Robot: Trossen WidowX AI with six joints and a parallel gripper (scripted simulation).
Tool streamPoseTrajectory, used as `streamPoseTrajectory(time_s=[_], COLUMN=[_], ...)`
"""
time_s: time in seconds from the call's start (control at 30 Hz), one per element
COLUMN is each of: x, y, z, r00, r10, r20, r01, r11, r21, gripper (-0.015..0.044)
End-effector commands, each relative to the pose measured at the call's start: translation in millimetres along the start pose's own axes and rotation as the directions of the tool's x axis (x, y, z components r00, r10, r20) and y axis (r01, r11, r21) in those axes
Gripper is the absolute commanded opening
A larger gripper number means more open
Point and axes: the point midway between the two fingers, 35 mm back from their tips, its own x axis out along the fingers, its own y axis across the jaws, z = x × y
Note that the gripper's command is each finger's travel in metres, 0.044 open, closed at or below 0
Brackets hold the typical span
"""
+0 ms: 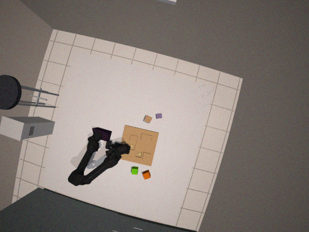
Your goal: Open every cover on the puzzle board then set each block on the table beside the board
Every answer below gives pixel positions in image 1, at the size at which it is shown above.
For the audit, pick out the orange block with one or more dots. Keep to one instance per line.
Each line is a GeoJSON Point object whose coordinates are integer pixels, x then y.
{"type": "Point", "coordinates": [146, 174]}

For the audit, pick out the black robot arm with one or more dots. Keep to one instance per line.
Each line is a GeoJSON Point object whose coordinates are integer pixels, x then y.
{"type": "Point", "coordinates": [77, 177]}

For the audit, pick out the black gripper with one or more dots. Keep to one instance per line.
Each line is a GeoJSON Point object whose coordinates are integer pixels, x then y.
{"type": "Point", "coordinates": [109, 145]}

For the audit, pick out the green block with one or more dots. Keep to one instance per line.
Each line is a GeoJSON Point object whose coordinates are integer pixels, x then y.
{"type": "Point", "coordinates": [135, 170]}

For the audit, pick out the tan puzzle board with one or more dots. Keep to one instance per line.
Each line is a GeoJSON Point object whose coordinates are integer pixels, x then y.
{"type": "Point", "coordinates": [143, 141]}

